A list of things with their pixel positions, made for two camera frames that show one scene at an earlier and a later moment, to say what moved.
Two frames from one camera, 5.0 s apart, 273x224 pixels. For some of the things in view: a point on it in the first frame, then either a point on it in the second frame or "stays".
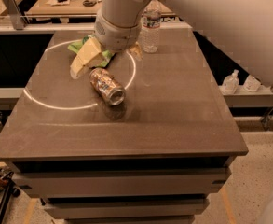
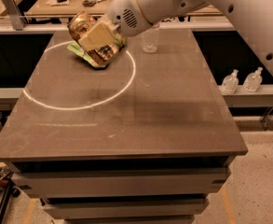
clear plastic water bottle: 150,29 stays
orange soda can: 107,86 to 82,22
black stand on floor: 9,190 stays
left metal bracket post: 16,18 stays
